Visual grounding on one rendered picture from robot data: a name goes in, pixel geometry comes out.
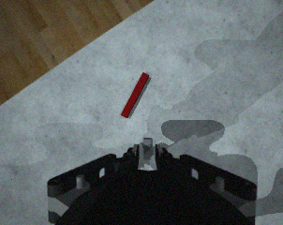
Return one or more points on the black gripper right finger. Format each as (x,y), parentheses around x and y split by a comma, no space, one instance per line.
(237,190)

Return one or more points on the red rod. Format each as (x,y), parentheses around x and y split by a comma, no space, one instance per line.
(135,94)

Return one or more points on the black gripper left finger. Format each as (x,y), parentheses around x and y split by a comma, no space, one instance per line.
(63,189)

